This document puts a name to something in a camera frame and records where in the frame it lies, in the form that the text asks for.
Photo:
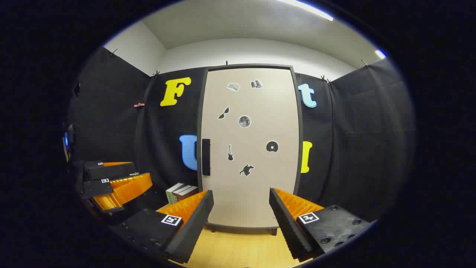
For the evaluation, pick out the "small ceiling light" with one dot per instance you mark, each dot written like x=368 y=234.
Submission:
x=380 y=54

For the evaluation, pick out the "black backdrop cloth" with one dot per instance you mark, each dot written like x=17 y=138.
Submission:
x=357 y=141

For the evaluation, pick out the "brown white book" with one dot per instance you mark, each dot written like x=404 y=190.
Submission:
x=178 y=192

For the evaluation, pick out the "dark grey cabinet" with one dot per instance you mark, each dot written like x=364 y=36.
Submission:
x=300 y=141

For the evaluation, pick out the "long ceiling light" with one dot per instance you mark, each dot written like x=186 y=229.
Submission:
x=308 y=9

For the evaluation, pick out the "green white book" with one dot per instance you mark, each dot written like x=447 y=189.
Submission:
x=171 y=195

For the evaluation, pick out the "beige cabinet door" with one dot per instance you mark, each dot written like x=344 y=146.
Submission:
x=253 y=186

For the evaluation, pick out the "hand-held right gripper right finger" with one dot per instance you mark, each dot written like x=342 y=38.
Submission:
x=288 y=227

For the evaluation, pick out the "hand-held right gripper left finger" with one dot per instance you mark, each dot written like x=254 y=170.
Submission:
x=193 y=227

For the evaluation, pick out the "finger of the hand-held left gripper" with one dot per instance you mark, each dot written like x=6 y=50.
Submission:
x=109 y=171
x=126 y=188

